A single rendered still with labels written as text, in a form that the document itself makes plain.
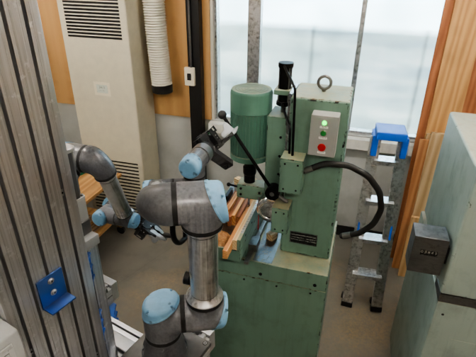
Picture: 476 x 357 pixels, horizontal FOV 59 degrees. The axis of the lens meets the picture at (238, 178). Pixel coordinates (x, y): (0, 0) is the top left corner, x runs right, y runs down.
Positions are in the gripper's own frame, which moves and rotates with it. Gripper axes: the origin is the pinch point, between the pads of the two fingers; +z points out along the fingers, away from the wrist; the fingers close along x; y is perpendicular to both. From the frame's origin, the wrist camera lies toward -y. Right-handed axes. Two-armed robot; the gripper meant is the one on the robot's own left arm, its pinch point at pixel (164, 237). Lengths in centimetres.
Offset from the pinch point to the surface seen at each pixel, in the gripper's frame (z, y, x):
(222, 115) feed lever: -5, -77, 11
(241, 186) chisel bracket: 17, -47, -4
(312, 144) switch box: 30, -88, 11
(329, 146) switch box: 35, -91, 11
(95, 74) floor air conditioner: -117, 2, -98
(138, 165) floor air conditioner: -60, 48, -105
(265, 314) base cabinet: 60, -7, 9
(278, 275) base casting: 52, -30, 11
